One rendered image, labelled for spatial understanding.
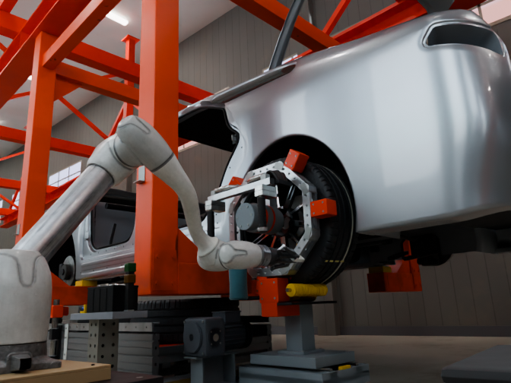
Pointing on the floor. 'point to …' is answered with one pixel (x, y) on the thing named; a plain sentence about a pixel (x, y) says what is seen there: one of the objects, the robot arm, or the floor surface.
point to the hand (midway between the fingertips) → (296, 258)
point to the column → (103, 342)
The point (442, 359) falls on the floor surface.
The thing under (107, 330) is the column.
